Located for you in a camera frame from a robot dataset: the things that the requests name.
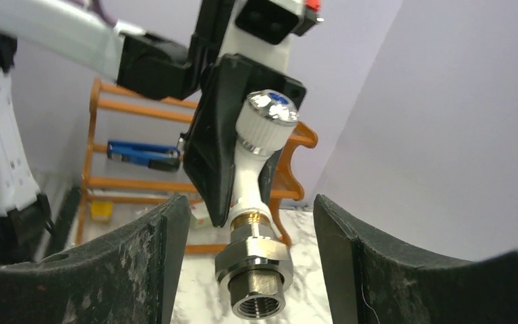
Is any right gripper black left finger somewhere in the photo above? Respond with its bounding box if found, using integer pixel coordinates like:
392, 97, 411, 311
0, 195, 190, 323

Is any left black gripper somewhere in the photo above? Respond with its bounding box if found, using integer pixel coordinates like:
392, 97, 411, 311
183, 1, 306, 227

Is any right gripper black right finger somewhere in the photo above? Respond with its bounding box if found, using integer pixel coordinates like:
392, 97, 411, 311
313, 194, 518, 323

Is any white plastic water faucet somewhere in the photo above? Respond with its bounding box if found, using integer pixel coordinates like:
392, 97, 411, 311
228, 89, 299, 222

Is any silver hex nut fitting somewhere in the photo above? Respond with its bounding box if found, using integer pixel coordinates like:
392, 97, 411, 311
214, 212, 293, 321

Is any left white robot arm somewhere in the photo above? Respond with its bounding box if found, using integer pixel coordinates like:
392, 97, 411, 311
0, 1, 317, 266

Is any orange wooden dish rack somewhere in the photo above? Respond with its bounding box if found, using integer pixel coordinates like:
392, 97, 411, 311
74, 76, 320, 256

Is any yellow sponge block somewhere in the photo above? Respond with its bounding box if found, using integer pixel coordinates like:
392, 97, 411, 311
90, 200, 114, 223

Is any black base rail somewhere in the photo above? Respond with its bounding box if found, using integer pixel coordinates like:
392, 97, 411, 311
41, 187, 82, 259

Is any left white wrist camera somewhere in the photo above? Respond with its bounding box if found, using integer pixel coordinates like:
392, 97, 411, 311
219, 0, 323, 73

